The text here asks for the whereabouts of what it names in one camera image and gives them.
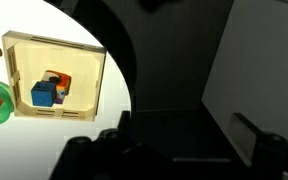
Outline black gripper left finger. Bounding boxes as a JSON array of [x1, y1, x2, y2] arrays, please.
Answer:
[[117, 110, 132, 135]]

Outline green plastic bowl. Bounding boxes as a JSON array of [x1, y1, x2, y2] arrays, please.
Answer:
[[0, 79, 16, 127]]

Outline colourful printed soft cube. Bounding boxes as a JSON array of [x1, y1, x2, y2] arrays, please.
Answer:
[[40, 69, 72, 105]]

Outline blue block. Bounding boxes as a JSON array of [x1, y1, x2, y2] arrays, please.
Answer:
[[30, 81, 57, 108]]

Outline light wooden tray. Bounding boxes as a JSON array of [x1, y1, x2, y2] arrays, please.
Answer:
[[1, 30, 107, 123]]

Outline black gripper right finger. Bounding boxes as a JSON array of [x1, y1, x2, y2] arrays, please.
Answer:
[[228, 112, 266, 168]]

